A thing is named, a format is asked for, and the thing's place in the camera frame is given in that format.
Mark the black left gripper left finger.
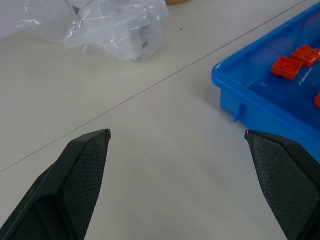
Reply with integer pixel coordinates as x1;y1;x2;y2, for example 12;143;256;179
0;128;112;240

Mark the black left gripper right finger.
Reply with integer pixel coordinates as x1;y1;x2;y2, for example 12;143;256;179
244;129;320;240

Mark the blue plastic tray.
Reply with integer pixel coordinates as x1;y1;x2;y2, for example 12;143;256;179
211;1;320;163

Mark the orange square brick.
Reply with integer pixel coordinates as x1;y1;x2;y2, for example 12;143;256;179
271;56;304;80

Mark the clear plastic bag with contents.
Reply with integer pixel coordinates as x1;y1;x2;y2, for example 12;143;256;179
62;0;170;62

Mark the clear crumpled plastic bag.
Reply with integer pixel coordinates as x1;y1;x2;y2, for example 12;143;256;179
15;0;76;31

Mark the brown round object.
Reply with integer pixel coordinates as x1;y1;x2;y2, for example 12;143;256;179
165;0;191;6

